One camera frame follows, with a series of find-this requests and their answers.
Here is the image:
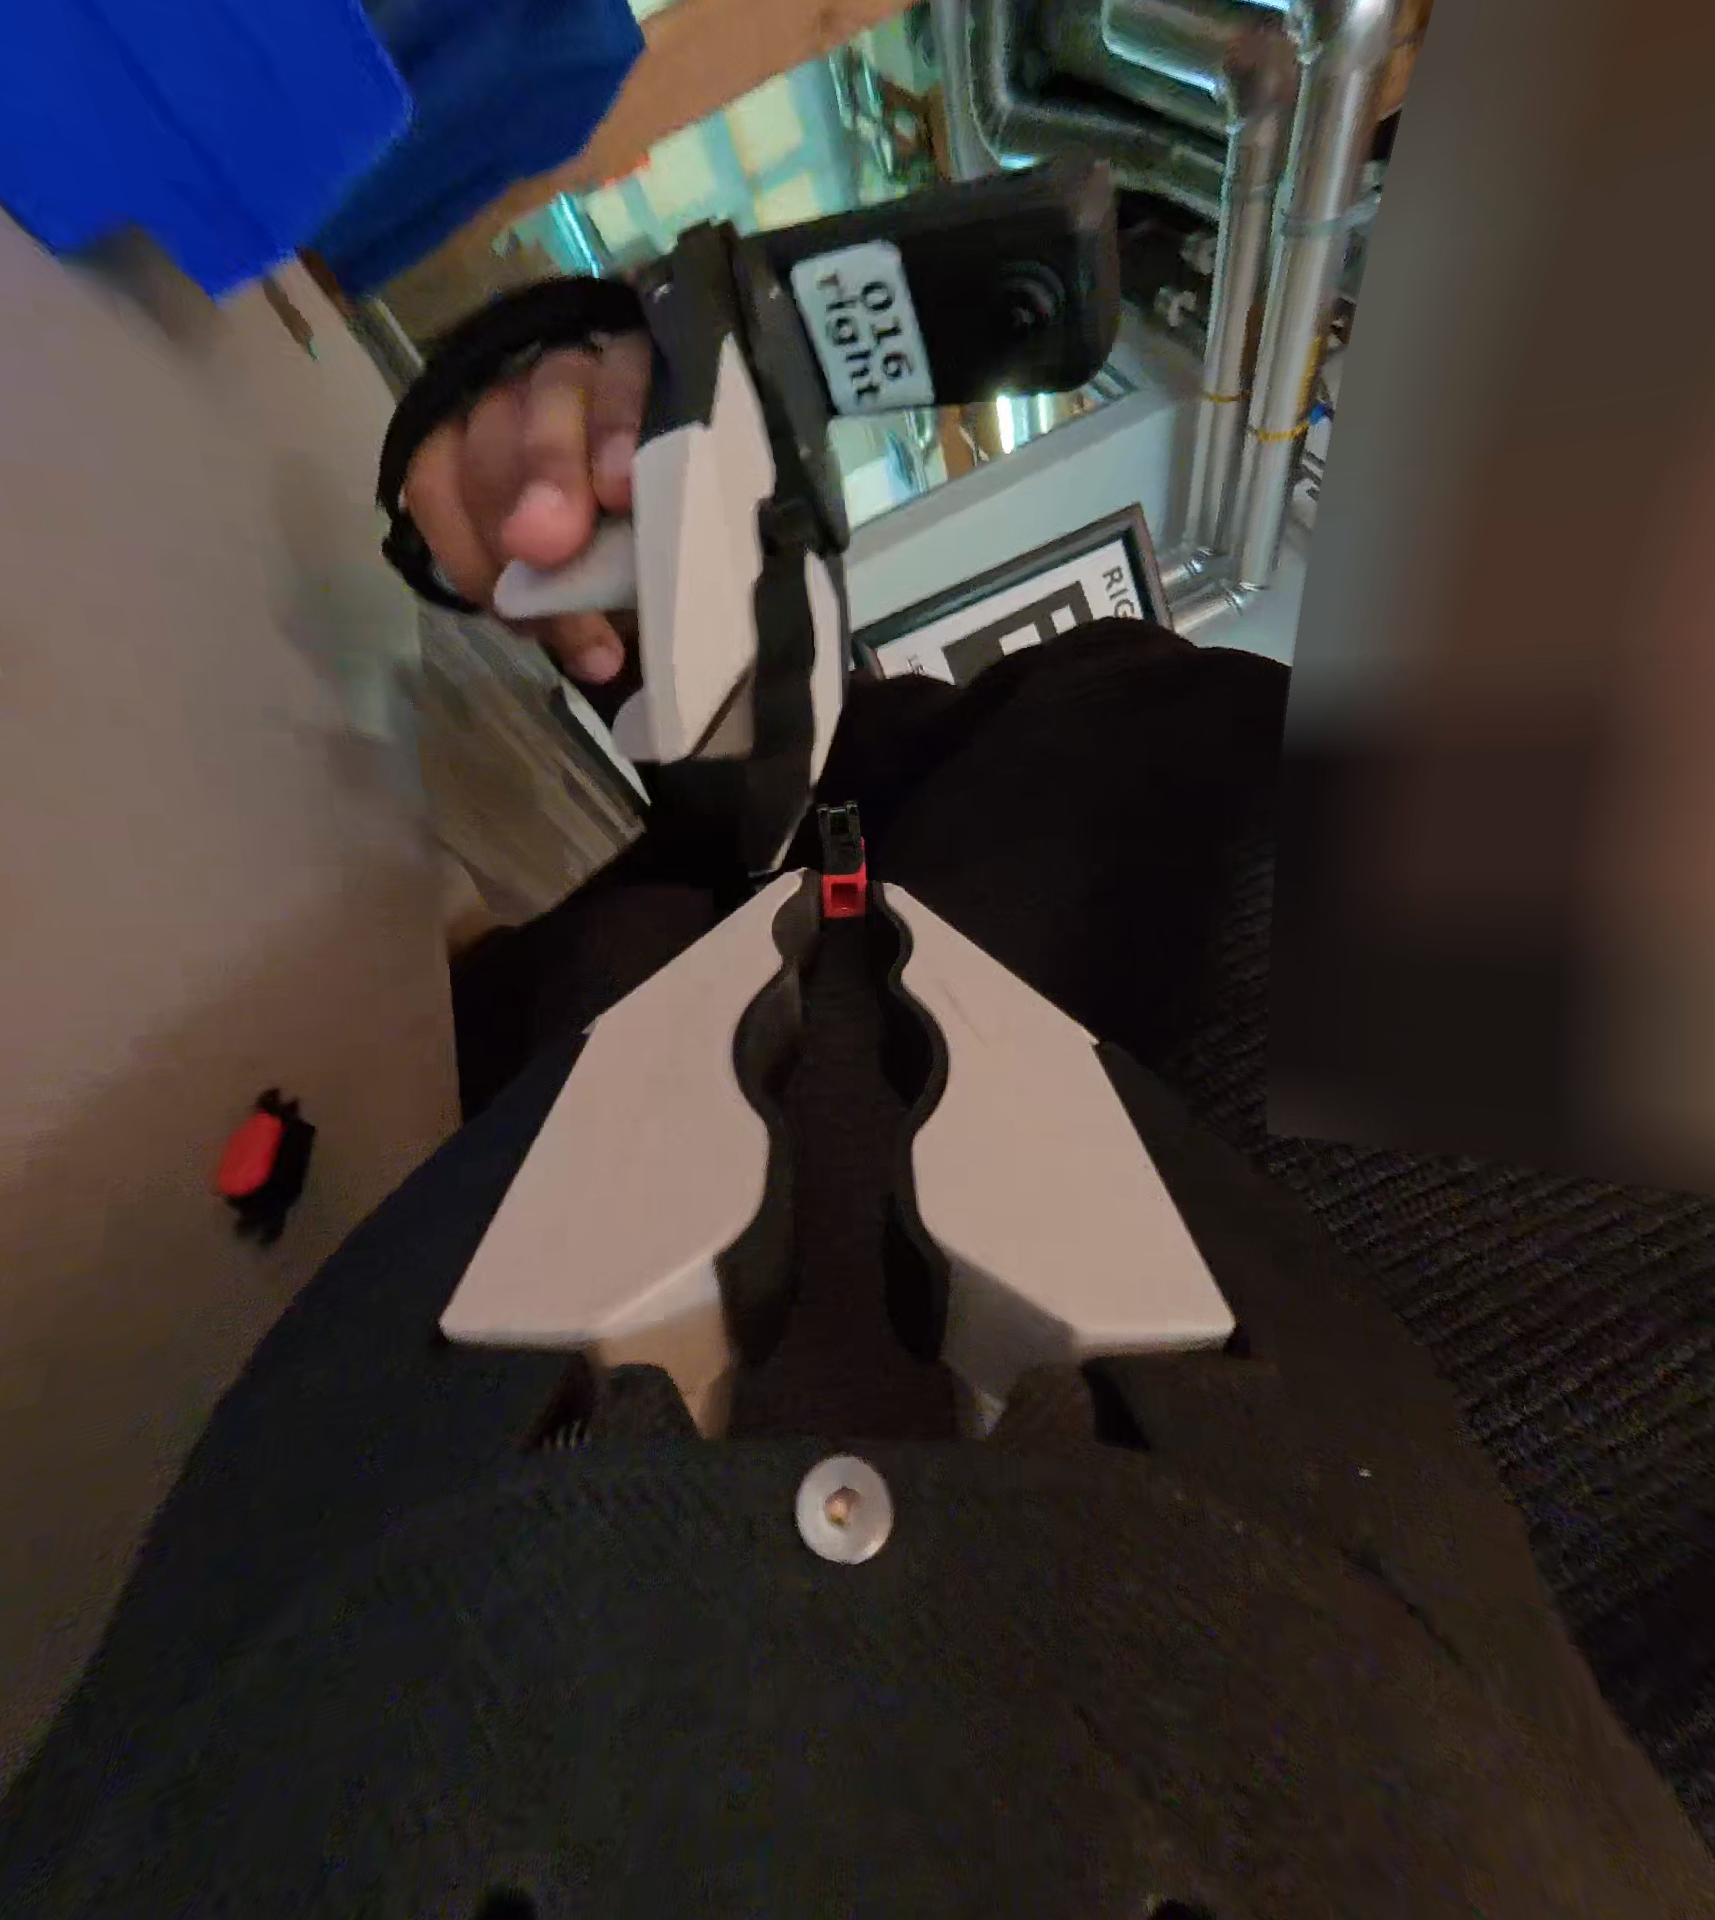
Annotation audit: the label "person's black sweater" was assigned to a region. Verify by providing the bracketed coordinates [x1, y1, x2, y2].
[452, 841, 1715, 1862]

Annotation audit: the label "person's right hand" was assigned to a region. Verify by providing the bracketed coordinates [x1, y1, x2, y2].
[399, 337, 648, 684]

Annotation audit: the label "black framed sign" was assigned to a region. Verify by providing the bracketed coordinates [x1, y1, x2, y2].
[852, 505, 1174, 684]

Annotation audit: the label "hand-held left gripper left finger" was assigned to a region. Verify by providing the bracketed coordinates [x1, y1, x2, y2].
[440, 871, 816, 1439]

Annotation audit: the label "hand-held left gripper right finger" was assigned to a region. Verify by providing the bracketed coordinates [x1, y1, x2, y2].
[872, 881, 1238, 1439]

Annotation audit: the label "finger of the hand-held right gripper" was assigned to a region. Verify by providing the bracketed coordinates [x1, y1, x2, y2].
[610, 344, 780, 770]
[751, 493, 853, 875]

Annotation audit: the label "red and black lego assembly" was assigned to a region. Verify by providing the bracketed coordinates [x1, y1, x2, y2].
[812, 803, 872, 921]

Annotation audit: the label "wooden beam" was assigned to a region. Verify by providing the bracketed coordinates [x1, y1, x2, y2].
[557, 0, 935, 204]

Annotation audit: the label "silver ventilation ducts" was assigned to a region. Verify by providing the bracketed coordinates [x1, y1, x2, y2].
[933, 0, 1400, 632]

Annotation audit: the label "red black rounded lego piece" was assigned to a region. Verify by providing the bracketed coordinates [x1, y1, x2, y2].
[208, 1091, 319, 1248]

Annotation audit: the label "person's right forearm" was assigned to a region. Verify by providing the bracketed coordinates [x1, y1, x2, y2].
[843, 621, 1293, 904]

